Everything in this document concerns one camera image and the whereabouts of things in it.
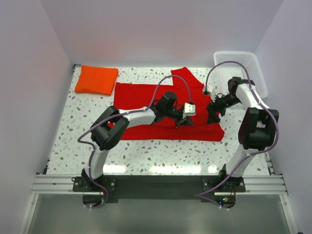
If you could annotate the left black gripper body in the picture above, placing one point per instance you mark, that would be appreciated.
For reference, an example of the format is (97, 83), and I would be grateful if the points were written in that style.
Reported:
(173, 113)

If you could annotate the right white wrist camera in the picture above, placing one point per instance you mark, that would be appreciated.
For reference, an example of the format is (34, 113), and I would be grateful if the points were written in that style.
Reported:
(210, 91)

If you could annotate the red t shirt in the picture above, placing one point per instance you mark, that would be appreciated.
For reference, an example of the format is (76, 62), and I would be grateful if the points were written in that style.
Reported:
(187, 87)

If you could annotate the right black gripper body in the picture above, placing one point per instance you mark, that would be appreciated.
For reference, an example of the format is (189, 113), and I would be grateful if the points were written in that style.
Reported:
(221, 104)

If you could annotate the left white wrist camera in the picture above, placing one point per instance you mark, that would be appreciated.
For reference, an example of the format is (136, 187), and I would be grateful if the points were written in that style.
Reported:
(188, 110)

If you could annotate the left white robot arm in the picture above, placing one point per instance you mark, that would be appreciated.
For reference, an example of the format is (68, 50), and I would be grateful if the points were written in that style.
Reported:
(108, 129)

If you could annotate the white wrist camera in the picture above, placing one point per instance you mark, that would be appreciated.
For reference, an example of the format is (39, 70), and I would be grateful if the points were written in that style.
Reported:
(188, 110)
(210, 91)

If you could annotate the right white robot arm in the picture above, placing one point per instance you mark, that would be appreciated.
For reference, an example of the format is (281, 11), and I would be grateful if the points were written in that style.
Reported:
(257, 132)

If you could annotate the white plastic basket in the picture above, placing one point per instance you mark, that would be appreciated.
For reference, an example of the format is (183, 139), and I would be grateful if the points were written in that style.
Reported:
(226, 71)

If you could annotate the aluminium rail frame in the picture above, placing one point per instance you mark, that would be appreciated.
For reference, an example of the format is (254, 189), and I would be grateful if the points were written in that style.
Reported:
(63, 185)

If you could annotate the folded orange t shirt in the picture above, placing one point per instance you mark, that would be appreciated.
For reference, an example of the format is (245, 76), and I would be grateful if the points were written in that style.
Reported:
(96, 80)

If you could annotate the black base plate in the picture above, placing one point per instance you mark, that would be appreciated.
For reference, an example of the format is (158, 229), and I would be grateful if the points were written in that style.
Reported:
(174, 187)

